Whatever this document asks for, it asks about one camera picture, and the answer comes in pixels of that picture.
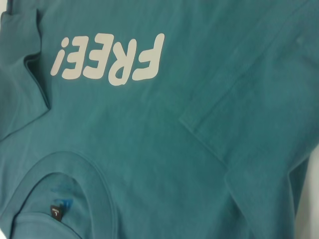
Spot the teal t-shirt with FREE print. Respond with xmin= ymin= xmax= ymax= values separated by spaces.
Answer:
xmin=0 ymin=0 xmax=319 ymax=239

